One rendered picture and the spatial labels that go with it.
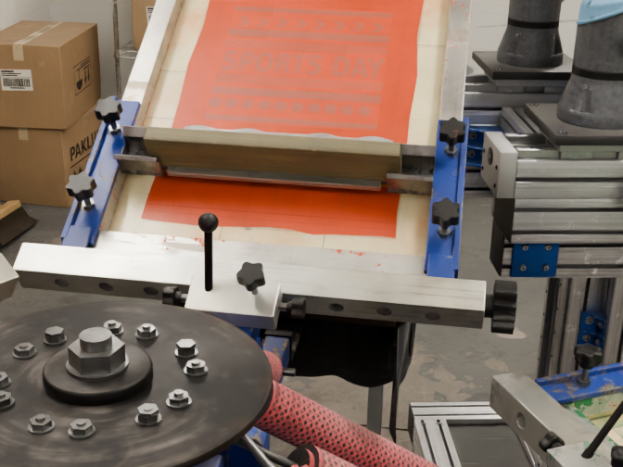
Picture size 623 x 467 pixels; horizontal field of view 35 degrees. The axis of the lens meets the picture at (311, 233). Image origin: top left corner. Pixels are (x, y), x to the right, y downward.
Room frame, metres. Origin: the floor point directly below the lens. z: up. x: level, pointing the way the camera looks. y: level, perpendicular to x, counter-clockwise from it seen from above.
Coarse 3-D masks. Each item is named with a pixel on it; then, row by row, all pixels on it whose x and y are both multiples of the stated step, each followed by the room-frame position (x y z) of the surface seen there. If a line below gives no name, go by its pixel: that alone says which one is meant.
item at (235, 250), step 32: (160, 0) 1.88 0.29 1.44; (160, 32) 1.80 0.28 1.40; (448, 32) 1.76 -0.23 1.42; (160, 64) 1.77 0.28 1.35; (448, 64) 1.69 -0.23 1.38; (128, 96) 1.67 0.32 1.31; (448, 96) 1.62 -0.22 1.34; (192, 256) 1.37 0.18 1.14; (224, 256) 1.37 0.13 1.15; (256, 256) 1.37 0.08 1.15; (288, 256) 1.36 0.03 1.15; (320, 256) 1.36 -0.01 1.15; (352, 256) 1.36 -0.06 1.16; (384, 256) 1.35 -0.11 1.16; (416, 256) 1.35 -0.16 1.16
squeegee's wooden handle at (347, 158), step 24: (144, 144) 1.50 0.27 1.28; (168, 144) 1.49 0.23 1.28; (192, 144) 1.48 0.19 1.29; (216, 144) 1.48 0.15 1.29; (240, 144) 1.47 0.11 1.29; (264, 144) 1.47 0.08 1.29; (288, 144) 1.47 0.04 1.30; (312, 144) 1.46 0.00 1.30; (336, 144) 1.46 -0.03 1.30; (360, 144) 1.46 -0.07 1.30; (384, 144) 1.45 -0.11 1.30; (216, 168) 1.51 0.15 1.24; (240, 168) 1.50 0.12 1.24; (264, 168) 1.49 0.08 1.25; (288, 168) 1.49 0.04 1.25; (312, 168) 1.48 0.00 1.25; (336, 168) 1.47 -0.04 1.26; (360, 168) 1.46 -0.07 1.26; (384, 168) 1.45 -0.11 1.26
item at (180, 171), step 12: (168, 168) 1.52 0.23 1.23; (180, 168) 1.52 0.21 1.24; (192, 168) 1.52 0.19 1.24; (240, 180) 1.50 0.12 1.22; (252, 180) 1.50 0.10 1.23; (264, 180) 1.49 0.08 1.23; (276, 180) 1.49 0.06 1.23; (288, 180) 1.48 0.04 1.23; (300, 180) 1.48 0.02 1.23; (312, 180) 1.48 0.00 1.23; (324, 180) 1.48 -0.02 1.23; (336, 180) 1.48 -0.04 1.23; (348, 180) 1.48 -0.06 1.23; (360, 180) 1.48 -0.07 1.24
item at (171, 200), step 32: (224, 0) 1.92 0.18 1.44; (256, 0) 1.92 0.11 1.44; (288, 0) 1.91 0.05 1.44; (224, 32) 1.84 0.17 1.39; (192, 64) 1.78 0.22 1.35; (192, 96) 1.71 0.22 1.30; (224, 128) 1.64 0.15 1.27; (256, 128) 1.64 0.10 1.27; (160, 192) 1.53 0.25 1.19; (192, 192) 1.52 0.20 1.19; (224, 192) 1.52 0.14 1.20; (256, 192) 1.52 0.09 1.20; (192, 224) 1.47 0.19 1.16; (224, 224) 1.46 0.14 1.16; (256, 224) 1.46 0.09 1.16
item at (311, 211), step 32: (320, 0) 1.90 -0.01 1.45; (352, 0) 1.90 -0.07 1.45; (384, 0) 1.89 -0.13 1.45; (416, 0) 1.89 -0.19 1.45; (416, 32) 1.81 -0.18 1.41; (416, 64) 1.74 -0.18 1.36; (384, 96) 1.68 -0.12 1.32; (288, 128) 1.63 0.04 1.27; (320, 128) 1.63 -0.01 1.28; (384, 128) 1.62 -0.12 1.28; (288, 192) 1.51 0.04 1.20; (320, 192) 1.51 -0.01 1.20; (352, 192) 1.50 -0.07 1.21; (384, 192) 1.50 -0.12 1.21; (288, 224) 1.46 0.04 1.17; (320, 224) 1.45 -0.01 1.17; (352, 224) 1.45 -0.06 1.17; (384, 224) 1.45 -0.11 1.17
